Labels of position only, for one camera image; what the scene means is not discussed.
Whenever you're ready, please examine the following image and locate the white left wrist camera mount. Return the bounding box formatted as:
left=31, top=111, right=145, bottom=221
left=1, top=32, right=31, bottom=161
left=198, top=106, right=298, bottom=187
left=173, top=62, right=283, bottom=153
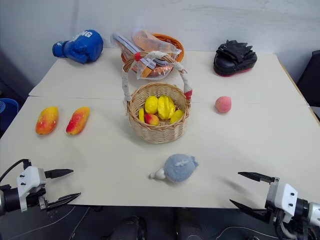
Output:
left=16, top=166, right=48, bottom=213

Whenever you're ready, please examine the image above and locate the pink peach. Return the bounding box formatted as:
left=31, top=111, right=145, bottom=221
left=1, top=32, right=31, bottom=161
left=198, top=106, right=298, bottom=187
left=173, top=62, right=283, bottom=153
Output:
left=215, top=95, right=233, bottom=114

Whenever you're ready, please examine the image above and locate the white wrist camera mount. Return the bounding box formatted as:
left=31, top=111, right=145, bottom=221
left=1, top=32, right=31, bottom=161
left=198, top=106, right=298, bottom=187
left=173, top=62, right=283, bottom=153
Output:
left=265, top=183, right=299, bottom=224
left=16, top=166, right=48, bottom=213

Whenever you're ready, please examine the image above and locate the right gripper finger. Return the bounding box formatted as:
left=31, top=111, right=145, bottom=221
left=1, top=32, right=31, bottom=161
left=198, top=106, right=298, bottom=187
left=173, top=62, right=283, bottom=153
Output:
left=229, top=198, right=271, bottom=224
left=237, top=171, right=276, bottom=185

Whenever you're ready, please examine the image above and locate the orange basket with packets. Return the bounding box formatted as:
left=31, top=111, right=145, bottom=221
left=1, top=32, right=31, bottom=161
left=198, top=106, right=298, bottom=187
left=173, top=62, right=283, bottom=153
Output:
left=110, top=29, right=183, bottom=81

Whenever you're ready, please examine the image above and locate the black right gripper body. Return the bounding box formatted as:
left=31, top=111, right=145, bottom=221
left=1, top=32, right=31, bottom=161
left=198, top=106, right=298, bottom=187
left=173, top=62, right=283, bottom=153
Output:
left=264, top=176, right=292, bottom=226

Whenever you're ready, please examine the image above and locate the large red yellow mango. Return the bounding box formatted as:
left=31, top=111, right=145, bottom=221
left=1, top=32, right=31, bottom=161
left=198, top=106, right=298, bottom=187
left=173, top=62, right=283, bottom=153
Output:
left=65, top=106, right=91, bottom=136

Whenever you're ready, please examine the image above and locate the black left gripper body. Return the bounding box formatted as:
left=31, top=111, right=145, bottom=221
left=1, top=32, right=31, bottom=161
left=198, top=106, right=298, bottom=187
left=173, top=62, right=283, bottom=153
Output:
left=25, top=183, right=50, bottom=211

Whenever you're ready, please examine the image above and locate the white blue striped flat package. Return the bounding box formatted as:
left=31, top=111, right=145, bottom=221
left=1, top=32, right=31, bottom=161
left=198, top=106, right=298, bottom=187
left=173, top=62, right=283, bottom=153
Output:
left=111, top=33, right=163, bottom=70

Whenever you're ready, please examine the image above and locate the blue round container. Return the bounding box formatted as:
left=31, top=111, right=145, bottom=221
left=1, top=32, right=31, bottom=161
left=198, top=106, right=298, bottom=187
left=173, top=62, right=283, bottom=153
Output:
left=0, top=97, right=20, bottom=134

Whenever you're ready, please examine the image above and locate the small red yellow mango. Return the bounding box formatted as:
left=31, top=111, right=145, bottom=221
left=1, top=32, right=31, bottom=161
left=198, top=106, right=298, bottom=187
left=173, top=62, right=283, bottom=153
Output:
left=144, top=113, right=160, bottom=126

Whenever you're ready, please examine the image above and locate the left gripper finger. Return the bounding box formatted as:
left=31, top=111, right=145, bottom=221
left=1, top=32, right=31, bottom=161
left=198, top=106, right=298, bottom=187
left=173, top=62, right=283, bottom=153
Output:
left=44, top=169, right=75, bottom=179
left=46, top=192, right=82, bottom=210

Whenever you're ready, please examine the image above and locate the orange woven basket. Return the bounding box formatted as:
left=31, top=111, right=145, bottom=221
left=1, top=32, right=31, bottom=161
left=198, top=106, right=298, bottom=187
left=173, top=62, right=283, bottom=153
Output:
left=120, top=33, right=185, bottom=75

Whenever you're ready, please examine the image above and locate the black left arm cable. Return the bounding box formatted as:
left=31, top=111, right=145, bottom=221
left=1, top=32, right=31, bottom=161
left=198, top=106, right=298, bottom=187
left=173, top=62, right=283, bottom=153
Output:
left=0, top=159, right=32, bottom=185

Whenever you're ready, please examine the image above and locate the black red boxing focus pad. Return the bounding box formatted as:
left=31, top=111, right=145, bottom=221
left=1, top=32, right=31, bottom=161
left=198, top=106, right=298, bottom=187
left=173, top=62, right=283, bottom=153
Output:
left=213, top=39, right=258, bottom=77

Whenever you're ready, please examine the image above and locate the yellow starfruit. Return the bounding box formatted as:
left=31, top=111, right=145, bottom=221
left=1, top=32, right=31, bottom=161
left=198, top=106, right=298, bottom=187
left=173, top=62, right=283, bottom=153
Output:
left=157, top=95, right=177, bottom=121

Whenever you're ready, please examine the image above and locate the yellow lemon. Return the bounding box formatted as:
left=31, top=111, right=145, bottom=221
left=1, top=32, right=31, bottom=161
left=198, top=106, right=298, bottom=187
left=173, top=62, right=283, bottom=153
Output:
left=145, top=96, right=159, bottom=116

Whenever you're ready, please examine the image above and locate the grey blue plush toy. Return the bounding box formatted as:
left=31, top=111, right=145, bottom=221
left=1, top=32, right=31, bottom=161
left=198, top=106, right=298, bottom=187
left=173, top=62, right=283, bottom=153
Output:
left=148, top=153, right=200, bottom=184

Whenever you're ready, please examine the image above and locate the large orange yellow mango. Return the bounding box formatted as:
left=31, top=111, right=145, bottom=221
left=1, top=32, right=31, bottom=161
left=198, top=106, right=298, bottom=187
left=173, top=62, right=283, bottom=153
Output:
left=35, top=106, right=60, bottom=136

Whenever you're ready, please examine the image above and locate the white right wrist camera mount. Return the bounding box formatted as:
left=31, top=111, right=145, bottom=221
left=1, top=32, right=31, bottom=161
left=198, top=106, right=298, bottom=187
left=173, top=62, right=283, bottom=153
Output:
left=265, top=183, right=299, bottom=224

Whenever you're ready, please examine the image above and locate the blue boxing glove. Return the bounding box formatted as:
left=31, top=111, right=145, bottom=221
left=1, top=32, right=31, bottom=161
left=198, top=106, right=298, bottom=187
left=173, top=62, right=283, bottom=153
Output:
left=52, top=29, right=104, bottom=65

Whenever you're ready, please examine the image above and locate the wicker basket with handle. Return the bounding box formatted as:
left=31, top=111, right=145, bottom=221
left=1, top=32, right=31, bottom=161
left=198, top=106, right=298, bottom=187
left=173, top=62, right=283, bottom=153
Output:
left=121, top=50, right=194, bottom=144

